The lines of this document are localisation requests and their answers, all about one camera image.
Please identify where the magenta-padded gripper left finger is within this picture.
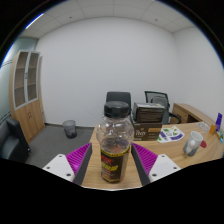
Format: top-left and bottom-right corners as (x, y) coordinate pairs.
(42, 142), (93, 186)

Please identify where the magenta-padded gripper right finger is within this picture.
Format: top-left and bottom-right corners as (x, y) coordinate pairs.
(130, 142), (183, 186)

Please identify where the clear black-capped drink bottle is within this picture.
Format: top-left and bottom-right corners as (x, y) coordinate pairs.
(95, 100), (136, 184)

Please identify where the grey waste bin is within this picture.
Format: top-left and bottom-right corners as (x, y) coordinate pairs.
(62, 119), (78, 139)

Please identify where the dark brown carton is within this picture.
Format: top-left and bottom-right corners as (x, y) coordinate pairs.
(131, 101), (167, 124)

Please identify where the grey and white mug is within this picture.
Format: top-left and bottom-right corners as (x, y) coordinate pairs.
(182, 130), (204, 157)

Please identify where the wooden side cabinet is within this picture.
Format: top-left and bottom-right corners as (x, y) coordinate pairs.
(169, 102), (216, 127)

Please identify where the black mesh office chair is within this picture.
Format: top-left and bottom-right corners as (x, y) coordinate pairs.
(143, 90), (183, 125)

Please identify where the wooden glass-door cabinet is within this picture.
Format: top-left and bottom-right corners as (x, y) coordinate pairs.
(8, 49), (46, 144)

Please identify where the black leather sofa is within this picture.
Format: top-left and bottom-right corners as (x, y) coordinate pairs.
(0, 117), (32, 164)

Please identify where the orange box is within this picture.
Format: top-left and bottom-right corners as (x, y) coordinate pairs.
(208, 123), (218, 136)

